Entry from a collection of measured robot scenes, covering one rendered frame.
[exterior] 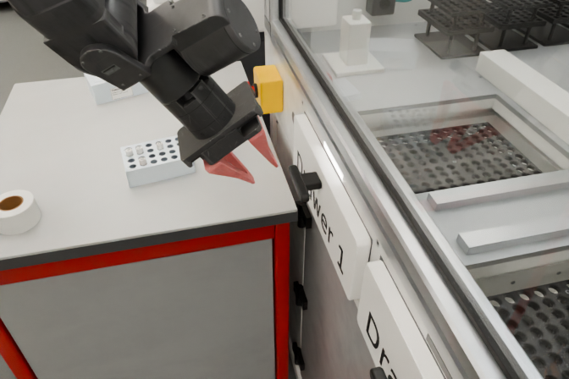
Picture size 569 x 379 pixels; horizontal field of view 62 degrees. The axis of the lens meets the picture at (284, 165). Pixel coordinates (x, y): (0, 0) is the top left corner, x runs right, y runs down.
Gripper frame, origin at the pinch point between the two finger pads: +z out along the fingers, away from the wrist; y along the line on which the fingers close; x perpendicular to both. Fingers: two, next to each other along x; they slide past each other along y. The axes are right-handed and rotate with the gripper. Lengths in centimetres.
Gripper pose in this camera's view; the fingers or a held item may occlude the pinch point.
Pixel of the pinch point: (261, 168)
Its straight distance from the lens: 57.5
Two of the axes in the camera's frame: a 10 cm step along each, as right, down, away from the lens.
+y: 8.1, -5.7, -1.6
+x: -2.5, -5.7, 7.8
